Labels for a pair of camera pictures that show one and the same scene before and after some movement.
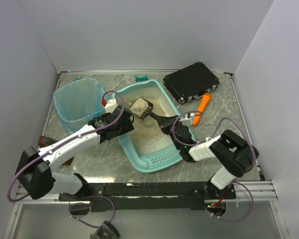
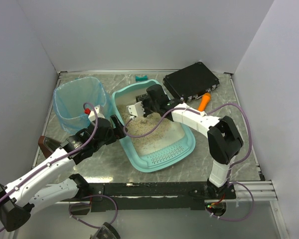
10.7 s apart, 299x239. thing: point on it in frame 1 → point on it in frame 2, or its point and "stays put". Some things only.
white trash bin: x=78 y=102 stays put
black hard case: x=191 y=81 stays put
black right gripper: x=170 y=122 → x=146 y=106
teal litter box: x=149 y=146 stays put
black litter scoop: x=163 y=120 → x=139 y=97
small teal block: x=141 y=78 stays put
